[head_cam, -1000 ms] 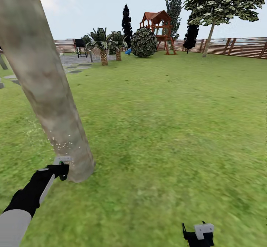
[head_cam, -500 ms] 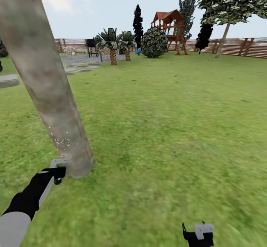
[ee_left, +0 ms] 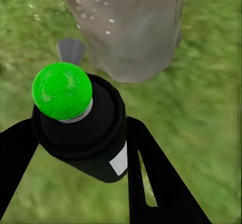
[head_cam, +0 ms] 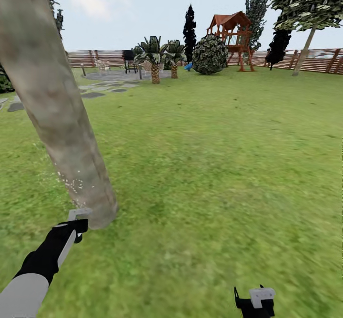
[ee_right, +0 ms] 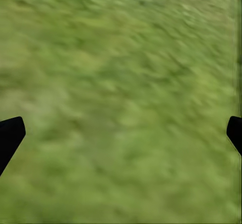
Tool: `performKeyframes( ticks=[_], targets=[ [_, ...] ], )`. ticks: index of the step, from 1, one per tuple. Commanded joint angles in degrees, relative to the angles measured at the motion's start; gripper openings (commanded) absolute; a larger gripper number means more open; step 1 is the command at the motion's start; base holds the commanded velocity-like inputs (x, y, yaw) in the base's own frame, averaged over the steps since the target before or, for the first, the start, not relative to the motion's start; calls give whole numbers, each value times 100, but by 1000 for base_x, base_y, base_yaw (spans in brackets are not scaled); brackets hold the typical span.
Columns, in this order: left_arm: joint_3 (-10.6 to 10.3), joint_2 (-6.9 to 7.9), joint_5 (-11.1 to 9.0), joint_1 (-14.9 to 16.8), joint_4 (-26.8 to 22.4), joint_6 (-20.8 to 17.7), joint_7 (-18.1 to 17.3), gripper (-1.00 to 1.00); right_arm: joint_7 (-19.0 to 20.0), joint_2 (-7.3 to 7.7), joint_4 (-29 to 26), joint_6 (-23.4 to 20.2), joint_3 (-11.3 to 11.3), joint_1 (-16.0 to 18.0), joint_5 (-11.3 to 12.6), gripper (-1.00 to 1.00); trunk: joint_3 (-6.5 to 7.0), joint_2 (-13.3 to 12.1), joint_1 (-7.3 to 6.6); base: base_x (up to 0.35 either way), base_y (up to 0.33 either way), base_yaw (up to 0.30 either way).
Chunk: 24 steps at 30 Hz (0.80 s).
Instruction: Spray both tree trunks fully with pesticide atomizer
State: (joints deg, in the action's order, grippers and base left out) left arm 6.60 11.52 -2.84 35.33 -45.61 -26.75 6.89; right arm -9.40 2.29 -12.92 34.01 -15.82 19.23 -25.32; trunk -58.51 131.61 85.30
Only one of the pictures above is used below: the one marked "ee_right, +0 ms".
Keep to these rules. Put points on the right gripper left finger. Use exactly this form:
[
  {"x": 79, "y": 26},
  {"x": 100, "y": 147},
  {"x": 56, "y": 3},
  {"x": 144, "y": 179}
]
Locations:
[{"x": 12, "y": 132}]

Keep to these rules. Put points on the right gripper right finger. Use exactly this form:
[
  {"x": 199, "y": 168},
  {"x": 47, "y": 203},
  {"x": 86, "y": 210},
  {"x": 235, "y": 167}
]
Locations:
[{"x": 234, "y": 132}]

